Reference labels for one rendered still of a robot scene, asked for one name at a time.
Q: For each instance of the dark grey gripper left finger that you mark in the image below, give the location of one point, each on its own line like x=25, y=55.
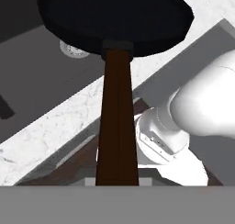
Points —
x=90, y=181

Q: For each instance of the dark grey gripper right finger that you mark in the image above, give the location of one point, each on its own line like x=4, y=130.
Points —
x=145, y=181

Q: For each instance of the dark grey sink basin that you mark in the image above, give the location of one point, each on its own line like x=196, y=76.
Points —
x=39, y=90

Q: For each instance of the round white sink drain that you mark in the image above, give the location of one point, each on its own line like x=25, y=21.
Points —
x=73, y=51

